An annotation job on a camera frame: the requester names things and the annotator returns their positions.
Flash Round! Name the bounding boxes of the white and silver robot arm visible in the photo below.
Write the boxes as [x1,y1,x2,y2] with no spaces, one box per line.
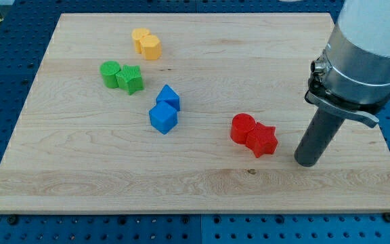
[322,0,390,104]

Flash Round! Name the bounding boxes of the light wooden board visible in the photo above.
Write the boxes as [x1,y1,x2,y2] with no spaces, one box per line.
[0,14,390,215]

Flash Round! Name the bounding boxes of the blue cube block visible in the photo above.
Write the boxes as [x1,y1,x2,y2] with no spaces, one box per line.
[149,101,178,134]

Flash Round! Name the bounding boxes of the blue triangular prism block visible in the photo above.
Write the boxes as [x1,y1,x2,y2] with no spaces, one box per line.
[156,84,181,111]

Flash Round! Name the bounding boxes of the red cylinder block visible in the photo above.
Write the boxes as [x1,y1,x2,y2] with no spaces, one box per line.
[230,113,256,144]

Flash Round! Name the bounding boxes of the red star block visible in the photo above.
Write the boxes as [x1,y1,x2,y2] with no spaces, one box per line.
[245,122,278,158]

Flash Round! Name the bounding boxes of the green star block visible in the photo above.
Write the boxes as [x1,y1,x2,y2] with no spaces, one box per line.
[116,65,144,95]

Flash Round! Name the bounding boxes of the yellow hexagon block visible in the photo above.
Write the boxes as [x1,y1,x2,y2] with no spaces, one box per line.
[140,35,162,60]

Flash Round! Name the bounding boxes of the green cylinder block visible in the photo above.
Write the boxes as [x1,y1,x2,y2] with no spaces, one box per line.
[100,60,121,89]

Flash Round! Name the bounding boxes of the yellow cylinder block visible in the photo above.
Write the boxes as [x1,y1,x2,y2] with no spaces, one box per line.
[131,28,150,54]

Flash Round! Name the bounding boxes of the black quick-release clamp with lever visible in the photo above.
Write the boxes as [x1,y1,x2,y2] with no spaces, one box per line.
[305,54,390,127]

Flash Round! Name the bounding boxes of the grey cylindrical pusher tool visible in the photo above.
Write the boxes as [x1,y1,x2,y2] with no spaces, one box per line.
[294,108,344,167]

